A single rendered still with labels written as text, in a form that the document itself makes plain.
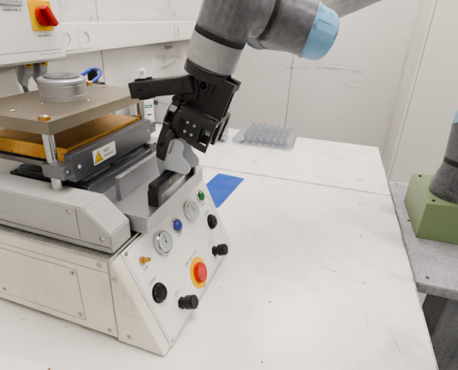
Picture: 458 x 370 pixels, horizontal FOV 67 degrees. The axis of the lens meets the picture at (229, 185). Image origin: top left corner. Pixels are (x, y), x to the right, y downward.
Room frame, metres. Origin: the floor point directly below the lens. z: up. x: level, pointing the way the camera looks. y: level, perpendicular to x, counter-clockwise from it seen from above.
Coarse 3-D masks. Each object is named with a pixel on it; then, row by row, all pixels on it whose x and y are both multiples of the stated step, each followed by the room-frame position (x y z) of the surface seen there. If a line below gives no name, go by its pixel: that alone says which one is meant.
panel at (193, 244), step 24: (192, 192) 0.66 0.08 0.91; (168, 216) 0.56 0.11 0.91; (144, 240) 0.48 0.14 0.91; (192, 240) 0.58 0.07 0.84; (216, 240) 0.65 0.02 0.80; (144, 264) 0.45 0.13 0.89; (168, 264) 0.49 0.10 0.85; (192, 264) 0.54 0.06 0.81; (216, 264) 0.61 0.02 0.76; (144, 288) 0.42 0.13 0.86; (168, 288) 0.46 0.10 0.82; (192, 288) 0.51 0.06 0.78; (168, 312) 0.43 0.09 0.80; (168, 336) 0.41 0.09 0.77
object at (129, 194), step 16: (144, 160) 0.59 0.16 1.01; (128, 176) 0.53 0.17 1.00; (144, 176) 0.58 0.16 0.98; (192, 176) 0.62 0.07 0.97; (112, 192) 0.53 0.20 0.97; (128, 192) 0.53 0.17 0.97; (144, 192) 0.54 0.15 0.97; (176, 192) 0.55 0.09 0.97; (128, 208) 0.48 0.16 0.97; (144, 208) 0.48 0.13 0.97; (160, 208) 0.49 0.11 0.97; (144, 224) 0.46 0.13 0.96
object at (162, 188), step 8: (192, 168) 0.62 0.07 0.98; (160, 176) 0.52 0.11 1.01; (168, 176) 0.53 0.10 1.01; (176, 176) 0.55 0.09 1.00; (152, 184) 0.49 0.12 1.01; (160, 184) 0.50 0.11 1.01; (168, 184) 0.52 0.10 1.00; (152, 192) 0.49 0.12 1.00; (160, 192) 0.49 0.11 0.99; (152, 200) 0.49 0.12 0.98; (160, 200) 0.49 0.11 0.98
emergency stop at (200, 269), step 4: (196, 264) 0.55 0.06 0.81; (200, 264) 0.55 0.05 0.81; (204, 264) 0.56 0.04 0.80; (196, 268) 0.54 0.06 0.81; (200, 268) 0.55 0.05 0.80; (204, 268) 0.55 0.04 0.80; (196, 272) 0.53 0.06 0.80; (200, 272) 0.54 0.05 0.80; (204, 272) 0.55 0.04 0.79; (196, 276) 0.53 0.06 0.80; (200, 276) 0.53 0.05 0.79; (204, 276) 0.54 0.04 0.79; (196, 280) 0.53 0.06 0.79; (200, 280) 0.53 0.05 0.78; (204, 280) 0.54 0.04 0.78
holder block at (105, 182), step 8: (144, 152) 0.67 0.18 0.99; (128, 160) 0.62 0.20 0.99; (136, 160) 0.63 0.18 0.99; (112, 168) 0.58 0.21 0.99; (120, 168) 0.58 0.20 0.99; (24, 176) 0.54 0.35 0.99; (32, 176) 0.53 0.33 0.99; (40, 176) 0.53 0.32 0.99; (104, 176) 0.54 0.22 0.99; (112, 176) 0.56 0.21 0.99; (64, 184) 0.51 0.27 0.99; (72, 184) 0.51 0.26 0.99; (80, 184) 0.51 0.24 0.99; (88, 184) 0.51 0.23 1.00; (96, 184) 0.52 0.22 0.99; (104, 184) 0.54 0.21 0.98; (112, 184) 0.56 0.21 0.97; (96, 192) 0.51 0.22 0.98
